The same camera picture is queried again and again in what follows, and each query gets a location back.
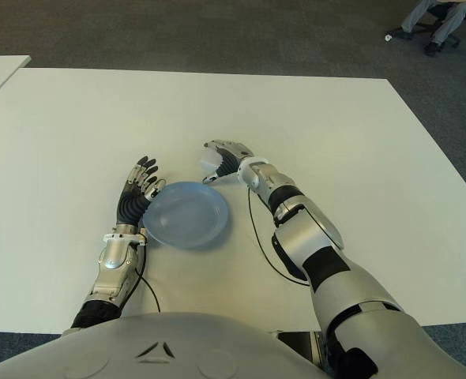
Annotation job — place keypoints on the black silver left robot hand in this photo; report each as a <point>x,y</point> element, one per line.
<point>132,201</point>

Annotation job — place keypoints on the dark robot support frame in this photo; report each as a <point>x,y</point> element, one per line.
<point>302,347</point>

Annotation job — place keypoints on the white charger block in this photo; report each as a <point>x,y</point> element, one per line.
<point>210,160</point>

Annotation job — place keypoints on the white side table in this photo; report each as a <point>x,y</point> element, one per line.
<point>0,73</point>

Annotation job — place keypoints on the grey robot torso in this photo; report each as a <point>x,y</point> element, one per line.
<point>150,347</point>

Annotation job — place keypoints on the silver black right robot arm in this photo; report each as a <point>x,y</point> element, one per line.
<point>328,256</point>

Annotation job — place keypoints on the seated person grey trousers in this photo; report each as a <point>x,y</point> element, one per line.
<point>446,19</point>

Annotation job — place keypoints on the blue round plate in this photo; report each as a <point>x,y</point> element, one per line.
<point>187,215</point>

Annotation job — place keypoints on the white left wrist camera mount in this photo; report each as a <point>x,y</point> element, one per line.
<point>118,238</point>

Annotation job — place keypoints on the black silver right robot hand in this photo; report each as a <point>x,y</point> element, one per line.
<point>229,158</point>

